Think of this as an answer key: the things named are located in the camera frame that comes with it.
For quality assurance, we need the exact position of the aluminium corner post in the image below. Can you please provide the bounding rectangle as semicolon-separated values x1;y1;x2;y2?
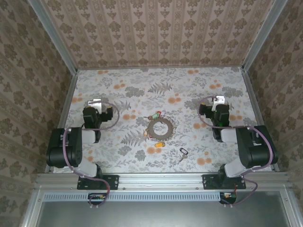
241;0;288;71
27;0;79;75

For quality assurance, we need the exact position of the aluminium mounting rail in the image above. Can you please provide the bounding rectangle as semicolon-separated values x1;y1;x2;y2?
35;172;288;190

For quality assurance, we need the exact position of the aluminium table side rail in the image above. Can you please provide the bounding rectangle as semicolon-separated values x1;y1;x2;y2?
45;70;79;173
241;67;280;172

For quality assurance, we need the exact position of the floral patterned table cover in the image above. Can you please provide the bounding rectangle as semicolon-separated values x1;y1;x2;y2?
51;67;276;173

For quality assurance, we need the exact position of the black connector box with wires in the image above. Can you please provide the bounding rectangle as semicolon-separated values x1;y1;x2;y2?
219;192;237;205
88;192;107;205

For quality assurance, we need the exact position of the aluminium frame bar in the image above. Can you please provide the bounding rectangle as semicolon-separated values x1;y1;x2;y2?
21;189;45;227
280;189;303;227

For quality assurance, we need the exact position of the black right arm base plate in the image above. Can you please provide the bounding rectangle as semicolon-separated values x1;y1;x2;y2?
202;174;247;191

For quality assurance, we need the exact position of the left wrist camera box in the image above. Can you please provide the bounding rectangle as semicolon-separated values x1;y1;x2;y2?
87;99;103;112

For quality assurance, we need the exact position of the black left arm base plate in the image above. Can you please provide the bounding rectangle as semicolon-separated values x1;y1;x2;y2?
77;174;119;191

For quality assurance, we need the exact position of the grey steel sheet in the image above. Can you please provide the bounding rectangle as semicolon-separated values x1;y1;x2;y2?
35;201;292;227

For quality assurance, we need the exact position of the grey slotted cable duct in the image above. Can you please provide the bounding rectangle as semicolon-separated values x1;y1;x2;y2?
44;192;223;202

